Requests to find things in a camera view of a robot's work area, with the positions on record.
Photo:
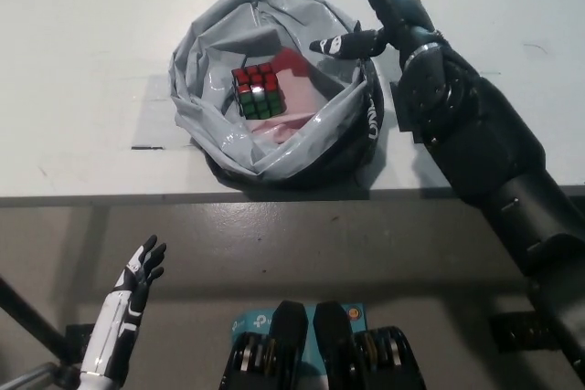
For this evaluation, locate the red and pink paper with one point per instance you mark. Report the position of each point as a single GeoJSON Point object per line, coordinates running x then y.
{"type": "Point", "coordinates": [301, 88]}

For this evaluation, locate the rubik's cube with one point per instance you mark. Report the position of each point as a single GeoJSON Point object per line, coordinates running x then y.
{"type": "Point", "coordinates": [258, 93]}

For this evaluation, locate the white and black left hand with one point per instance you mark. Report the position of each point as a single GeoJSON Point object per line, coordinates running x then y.
{"type": "Point", "coordinates": [114, 326]}

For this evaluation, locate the clear tape patch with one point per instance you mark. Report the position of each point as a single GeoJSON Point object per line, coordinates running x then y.
{"type": "Point", "coordinates": [151, 111]}

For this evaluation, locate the teal tp-link box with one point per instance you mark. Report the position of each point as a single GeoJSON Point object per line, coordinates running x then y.
{"type": "Point", "coordinates": [253, 319]}

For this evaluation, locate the black right hand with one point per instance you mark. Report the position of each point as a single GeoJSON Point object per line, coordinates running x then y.
{"type": "Point", "coordinates": [397, 6]}

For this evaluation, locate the black diagonal table leg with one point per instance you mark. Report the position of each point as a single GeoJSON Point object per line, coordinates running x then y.
{"type": "Point", "coordinates": [32, 314]}

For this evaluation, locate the silver tripod tube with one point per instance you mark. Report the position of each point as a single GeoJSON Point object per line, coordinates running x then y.
{"type": "Point", "coordinates": [23, 376]}

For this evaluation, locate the black robot torso blocks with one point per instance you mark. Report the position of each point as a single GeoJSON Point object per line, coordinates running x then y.
{"type": "Point", "coordinates": [283, 353]}

